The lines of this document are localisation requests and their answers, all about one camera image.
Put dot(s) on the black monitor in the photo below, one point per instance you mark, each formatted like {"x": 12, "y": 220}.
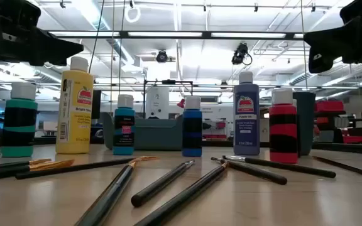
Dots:
{"x": 96, "y": 105}

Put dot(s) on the small light blue paint bottle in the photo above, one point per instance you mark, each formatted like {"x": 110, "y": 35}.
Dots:
{"x": 123, "y": 150}

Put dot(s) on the small red paint bottle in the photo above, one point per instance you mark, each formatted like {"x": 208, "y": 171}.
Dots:
{"x": 283, "y": 130}

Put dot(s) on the black overhead crossbar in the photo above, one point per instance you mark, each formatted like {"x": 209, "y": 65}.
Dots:
{"x": 206, "y": 34}

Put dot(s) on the teal plastic storage bin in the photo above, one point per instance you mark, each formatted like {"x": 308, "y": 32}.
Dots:
{"x": 156, "y": 135}

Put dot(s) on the dark teal plastic cup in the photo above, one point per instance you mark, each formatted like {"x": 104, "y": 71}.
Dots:
{"x": 306, "y": 125}

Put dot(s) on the thin black paintbrush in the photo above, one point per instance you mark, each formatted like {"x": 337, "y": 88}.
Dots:
{"x": 341, "y": 165}

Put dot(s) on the large purple paint bottle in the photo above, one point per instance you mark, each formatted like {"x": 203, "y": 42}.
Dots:
{"x": 246, "y": 138}

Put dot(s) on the black stand frame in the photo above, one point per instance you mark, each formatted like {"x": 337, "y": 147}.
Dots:
{"x": 168, "y": 82}

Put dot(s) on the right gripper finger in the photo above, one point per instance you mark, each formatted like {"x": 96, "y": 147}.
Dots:
{"x": 335, "y": 40}

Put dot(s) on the black overhead camera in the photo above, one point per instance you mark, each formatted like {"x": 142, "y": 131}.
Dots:
{"x": 161, "y": 57}

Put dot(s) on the shelf with red bins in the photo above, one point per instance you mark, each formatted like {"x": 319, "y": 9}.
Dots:
{"x": 328, "y": 106}

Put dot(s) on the small red object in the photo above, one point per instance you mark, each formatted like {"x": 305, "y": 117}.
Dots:
{"x": 181, "y": 103}

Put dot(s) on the small teal paint bottle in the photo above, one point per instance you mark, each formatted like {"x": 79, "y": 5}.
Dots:
{"x": 19, "y": 128}

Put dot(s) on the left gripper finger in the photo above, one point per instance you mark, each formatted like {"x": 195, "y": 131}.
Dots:
{"x": 52, "y": 48}

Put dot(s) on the orange-bristle paintbrush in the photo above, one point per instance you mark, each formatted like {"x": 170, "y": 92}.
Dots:
{"x": 5, "y": 172}
{"x": 112, "y": 191}

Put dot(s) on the large yellow paint bottle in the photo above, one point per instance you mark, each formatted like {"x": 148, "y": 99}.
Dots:
{"x": 74, "y": 132}

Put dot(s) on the white cylindrical tank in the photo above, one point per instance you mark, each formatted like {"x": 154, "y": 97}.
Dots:
{"x": 157, "y": 103}

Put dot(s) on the long paintbrush gold ferrule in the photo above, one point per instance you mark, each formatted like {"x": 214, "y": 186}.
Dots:
{"x": 74, "y": 168}

